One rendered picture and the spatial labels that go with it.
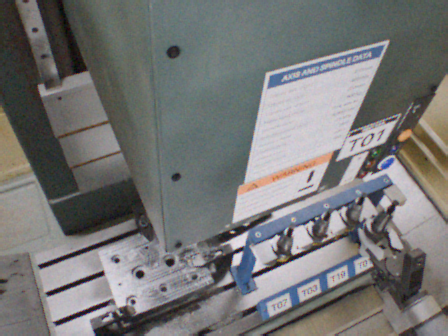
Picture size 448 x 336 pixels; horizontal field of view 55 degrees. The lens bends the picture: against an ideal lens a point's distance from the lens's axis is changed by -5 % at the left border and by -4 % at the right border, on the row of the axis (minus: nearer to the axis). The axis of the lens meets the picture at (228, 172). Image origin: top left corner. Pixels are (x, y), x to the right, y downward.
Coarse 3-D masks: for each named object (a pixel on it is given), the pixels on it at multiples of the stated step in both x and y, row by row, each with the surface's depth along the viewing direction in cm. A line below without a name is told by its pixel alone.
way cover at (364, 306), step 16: (368, 288) 162; (336, 304) 156; (352, 304) 157; (368, 304) 158; (384, 304) 159; (320, 320) 151; (336, 320) 152; (352, 320) 153; (368, 320) 156; (384, 320) 157
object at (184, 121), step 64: (64, 0) 89; (128, 0) 35; (192, 0) 33; (256, 0) 36; (320, 0) 39; (384, 0) 43; (128, 64) 44; (192, 64) 38; (256, 64) 42; (384, 64) 52; (128, 128) 59; (192, 128) 45; (192, 192) 56; (320, 192) 76
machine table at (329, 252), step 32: (128, 224) 150; (256, 224) 154; (64, 256) 142; (96, 256) 143; (320, 256) 149; (384, 256) 151; (64, 288) 139; (96, 288) 137; (352, 288) 150; (64, 320) 133; (192, 320) 134; (256, 320) 135; (288, 320) 142
